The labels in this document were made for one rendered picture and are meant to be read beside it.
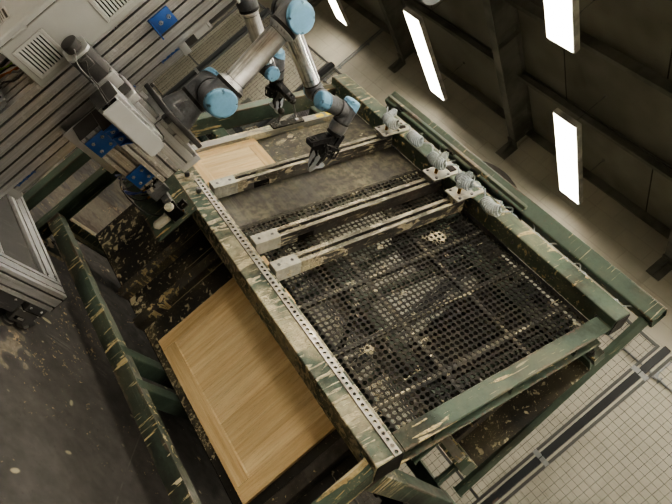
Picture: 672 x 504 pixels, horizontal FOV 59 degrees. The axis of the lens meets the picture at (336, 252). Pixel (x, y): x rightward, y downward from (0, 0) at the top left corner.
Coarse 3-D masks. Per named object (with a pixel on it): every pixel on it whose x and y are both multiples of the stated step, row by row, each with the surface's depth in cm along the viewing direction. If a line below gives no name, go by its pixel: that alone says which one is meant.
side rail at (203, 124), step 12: (300, 96) 360; (240, 108) 343; (252, 108) 346; (264, 108) 351; (288, 108) 361; (300, 108) 366; (204, 120) 333; (216, 120) 338; (228, 120) 342; (240, 120) 347; (252, 120) 352; (192, 132) 334; (204, 132) 339
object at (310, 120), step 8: (320, 112) 351; (312, 120) 345; (320, 120) 348; (328, 120) 352; (264, 128) 333; (272, 128) 334; (280, 128) 335; (288, 128) 339; (296, 128) 342; (232, 136) 324; (240, 136) 325; (248, 136) 326; (256, 136) 330; (264, 136) 333; (208, 144) 317; (216, 144) 318; (224, 144) 321
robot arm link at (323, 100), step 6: (318, 90) 249; (324, 90) 248; (318, 96) 244; (324, 96) 241; (330, 96) 243; (336, 96) 247; (318, 102) 243; (324, 102) 242; (330, 102) 243; (336, 102) 245; (342, 102) 247; (318, 108) 245; (324, 108) 244; (330, 108) 244; (336, 108) 246; (342, 108) 247; (336, 114) 248
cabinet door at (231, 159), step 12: (240, 144) 324; (252, 144) 325; (204, 156) 313; (216, 156) 314; (228, 156) 315; (240, 156) 316; (252, 156) 317; (264, 156) 318; (204, 168) 305; (216, 168) 307; (228, 168) 308; (240, 168) 309; (252, 168) 310; (204, 180) 299
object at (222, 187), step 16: (384, 128) 333; (352, 144) 326; (368, 144) 328; (384, 144) 335; (288, 160) 309; (304, 160) 310; (336, 160) 322; (240, 176) 296; (256, 176) 297; (272, 176) 303; (288, 176) 309; (224, 192) 292
